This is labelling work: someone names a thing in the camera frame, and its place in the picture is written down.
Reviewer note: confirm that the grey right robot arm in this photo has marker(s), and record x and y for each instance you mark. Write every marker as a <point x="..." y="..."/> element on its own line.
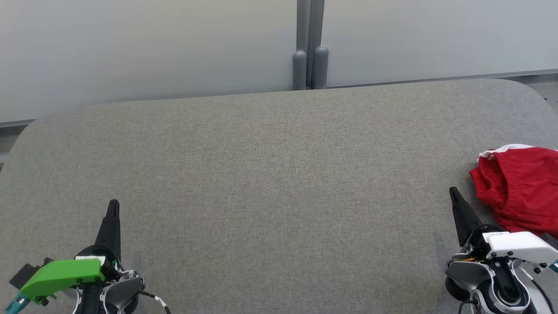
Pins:
<point x="463" y="274"/>

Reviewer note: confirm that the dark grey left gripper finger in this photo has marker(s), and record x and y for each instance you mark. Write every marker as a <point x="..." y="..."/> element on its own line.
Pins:
<point x="111" y="231"/>

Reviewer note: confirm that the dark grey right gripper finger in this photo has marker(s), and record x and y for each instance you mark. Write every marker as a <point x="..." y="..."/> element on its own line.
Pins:
<point x="465" y="219"/>

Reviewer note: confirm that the grey partition post rounded foot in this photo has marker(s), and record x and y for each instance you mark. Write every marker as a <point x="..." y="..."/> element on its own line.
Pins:
<point x="321" y="65"/>

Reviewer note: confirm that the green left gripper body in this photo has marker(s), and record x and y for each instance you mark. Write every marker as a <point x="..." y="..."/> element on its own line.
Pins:
<point x="61" y="274"/>

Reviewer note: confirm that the teal left camera connector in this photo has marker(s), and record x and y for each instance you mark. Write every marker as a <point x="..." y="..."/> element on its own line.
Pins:
<point x="17" y="303"/>

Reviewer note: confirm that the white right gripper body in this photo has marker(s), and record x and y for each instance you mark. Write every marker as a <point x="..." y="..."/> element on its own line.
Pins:
<point x="521" y="246"/>

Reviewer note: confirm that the red shorts with elastic waistband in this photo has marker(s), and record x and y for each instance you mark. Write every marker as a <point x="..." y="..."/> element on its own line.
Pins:
<point x="523" y="192"/>

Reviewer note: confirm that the left grey metal frame post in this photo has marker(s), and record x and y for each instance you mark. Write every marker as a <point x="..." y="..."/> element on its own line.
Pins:
<point x="300" y="69"/>

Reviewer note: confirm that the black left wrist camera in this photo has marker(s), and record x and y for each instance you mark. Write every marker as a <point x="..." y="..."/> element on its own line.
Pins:
<point x="24" y="274"/>

